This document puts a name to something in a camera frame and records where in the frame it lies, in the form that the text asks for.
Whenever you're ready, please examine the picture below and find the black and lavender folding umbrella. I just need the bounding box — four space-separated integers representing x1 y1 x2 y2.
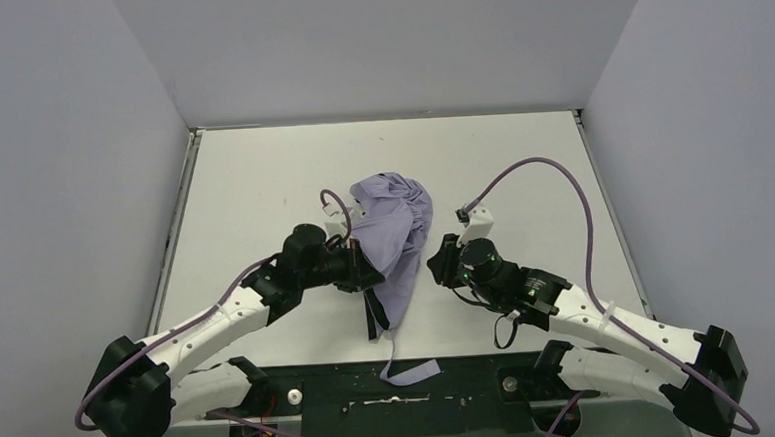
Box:
350 172 434 350

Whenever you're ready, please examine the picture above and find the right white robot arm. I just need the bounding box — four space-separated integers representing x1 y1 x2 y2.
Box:
427 234 748 437

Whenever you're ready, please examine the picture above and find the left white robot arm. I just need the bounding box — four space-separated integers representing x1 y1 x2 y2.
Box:
74 224 385 437

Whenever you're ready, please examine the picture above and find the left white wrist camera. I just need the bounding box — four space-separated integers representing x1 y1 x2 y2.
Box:
323 201 364 239

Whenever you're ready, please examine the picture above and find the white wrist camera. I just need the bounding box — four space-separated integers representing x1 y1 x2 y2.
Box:
323 201 364 239
456 204 494 247

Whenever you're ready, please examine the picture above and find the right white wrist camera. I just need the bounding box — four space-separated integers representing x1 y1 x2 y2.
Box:
456 204 494 247

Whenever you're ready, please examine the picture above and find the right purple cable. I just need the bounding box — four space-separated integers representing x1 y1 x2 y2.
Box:
453 145 763 437

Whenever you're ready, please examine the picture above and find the purple cable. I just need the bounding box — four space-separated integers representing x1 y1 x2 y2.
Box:
453 145 763 437
61 186 364 434

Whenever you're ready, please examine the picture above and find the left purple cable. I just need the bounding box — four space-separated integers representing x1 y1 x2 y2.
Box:
61 186 364 434

